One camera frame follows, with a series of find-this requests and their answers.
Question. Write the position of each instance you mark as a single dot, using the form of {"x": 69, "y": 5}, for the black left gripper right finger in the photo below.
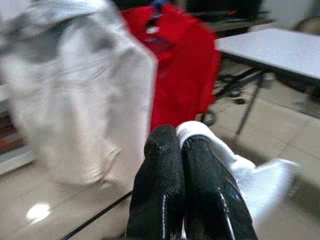
{"x": 207, "y": 190}

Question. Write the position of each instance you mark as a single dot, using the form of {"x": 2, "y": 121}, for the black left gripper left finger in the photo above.
{"x": 157, "y": 180}

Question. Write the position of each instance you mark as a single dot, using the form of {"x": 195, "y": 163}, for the bright white cloth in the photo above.
{"x": 262, "y": 182}

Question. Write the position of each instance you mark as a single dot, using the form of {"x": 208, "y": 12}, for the thin black table leg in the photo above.
{"x": 250, "y": 102}

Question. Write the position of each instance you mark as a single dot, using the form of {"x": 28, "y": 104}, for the red jacket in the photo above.
{"x": 182, "y": 75}

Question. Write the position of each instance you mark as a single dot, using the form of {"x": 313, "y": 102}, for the white and grey garment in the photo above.
{"x": 75, "y": 100}

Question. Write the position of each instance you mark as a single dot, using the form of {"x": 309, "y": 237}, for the white low shelf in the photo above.
{"x": 15, "y": 160}

